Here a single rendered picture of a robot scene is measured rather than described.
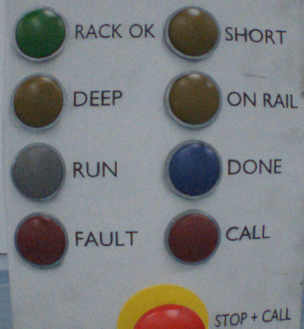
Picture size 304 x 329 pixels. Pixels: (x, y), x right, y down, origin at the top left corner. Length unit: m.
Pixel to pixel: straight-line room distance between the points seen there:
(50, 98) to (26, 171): 0.04
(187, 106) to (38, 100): 0.08
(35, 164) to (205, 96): 0.09
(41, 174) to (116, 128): 0.05
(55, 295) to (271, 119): 0.15
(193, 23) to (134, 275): 0.14
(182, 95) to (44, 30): 0.08
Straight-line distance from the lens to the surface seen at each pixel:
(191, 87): 0.34
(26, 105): 0.33
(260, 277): 0.37
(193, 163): 0.34
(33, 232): 0.34
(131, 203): 0.35
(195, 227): 0.35
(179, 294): 0.36
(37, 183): 0.34
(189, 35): 0.34
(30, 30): 0.33
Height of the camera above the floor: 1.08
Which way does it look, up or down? 7 degrees down
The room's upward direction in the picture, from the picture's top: straight up
